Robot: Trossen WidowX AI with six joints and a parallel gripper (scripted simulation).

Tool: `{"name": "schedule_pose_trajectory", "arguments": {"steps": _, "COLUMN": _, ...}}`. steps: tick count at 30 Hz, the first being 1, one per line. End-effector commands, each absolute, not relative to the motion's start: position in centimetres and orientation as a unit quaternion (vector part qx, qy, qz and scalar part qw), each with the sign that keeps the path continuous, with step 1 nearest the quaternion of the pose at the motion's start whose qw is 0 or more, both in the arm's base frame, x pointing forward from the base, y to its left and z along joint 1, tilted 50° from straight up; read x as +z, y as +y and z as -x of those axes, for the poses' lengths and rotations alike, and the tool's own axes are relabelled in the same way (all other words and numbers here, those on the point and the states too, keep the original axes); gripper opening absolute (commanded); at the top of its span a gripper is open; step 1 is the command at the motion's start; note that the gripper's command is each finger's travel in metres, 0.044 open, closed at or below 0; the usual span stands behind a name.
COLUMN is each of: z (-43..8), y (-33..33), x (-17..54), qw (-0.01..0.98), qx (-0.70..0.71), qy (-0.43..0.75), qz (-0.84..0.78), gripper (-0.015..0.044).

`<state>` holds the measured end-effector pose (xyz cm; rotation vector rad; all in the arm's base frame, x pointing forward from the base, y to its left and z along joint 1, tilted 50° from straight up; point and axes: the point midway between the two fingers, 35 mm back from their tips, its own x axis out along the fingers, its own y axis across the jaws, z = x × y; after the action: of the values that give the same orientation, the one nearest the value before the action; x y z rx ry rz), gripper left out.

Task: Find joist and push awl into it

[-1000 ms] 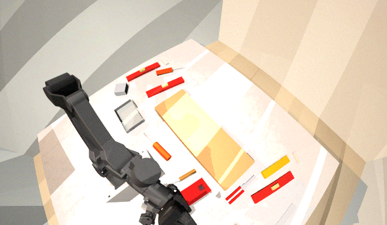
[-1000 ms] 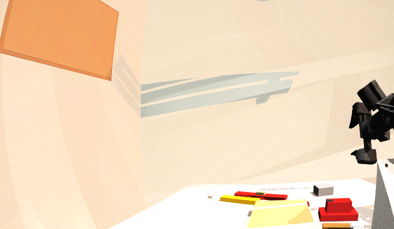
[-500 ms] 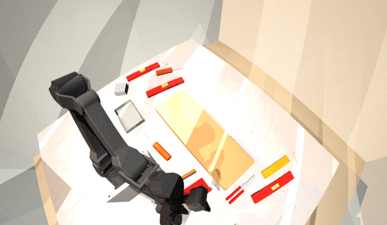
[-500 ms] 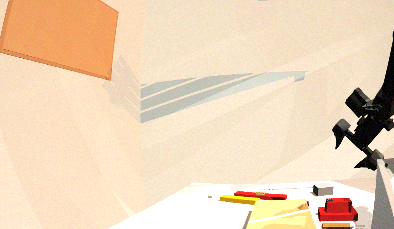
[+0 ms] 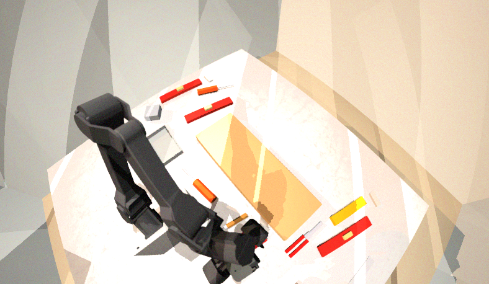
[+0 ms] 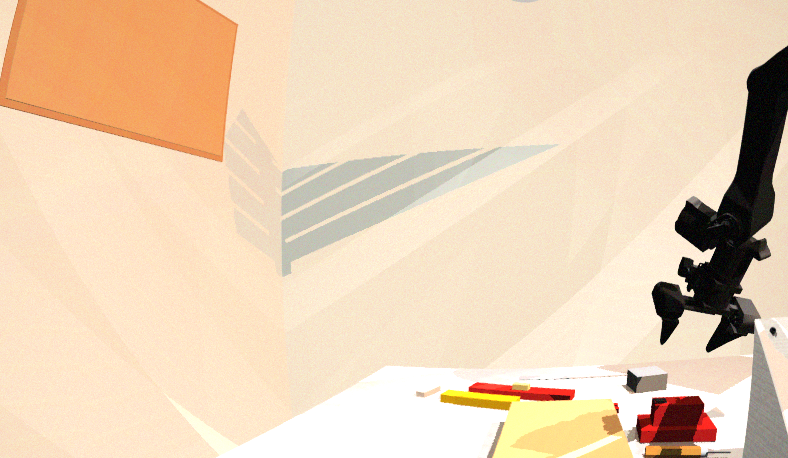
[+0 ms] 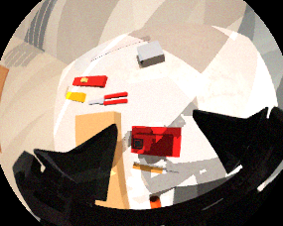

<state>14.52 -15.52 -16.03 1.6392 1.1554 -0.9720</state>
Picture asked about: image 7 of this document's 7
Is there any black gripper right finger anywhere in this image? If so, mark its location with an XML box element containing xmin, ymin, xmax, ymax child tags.
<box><xmin>193</xmin><ymin>106</ymin><xmax>268</xmax><ymax>173</ymax></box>

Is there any orange rectangular panel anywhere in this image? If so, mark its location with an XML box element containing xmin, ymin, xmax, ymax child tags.
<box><xmin>74</xmin><ymin>112</ymin><xmax>130</xmax><ymax>209</ymax></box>

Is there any orange-handled awl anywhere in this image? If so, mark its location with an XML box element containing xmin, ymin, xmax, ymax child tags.
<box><xmin>149</xmin><ymin>196</ymin><xmax>161</xmax><ymax>208</ymax></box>
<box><xmin>133</xmin><ymin>164</ymin><xmax>171</xmax><ymax>173</ymax></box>

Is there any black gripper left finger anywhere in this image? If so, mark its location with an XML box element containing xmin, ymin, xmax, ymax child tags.
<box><xmin>33</xmin><ymin>124</ymin><xmax>118</xmax><ymax>203</ymax></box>

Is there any yellow rectangular bar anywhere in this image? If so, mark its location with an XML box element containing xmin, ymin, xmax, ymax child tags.
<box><xmin>66</xmin><ymin>92</ymin><xmax>86</xmax><ymax>102</ymax></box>

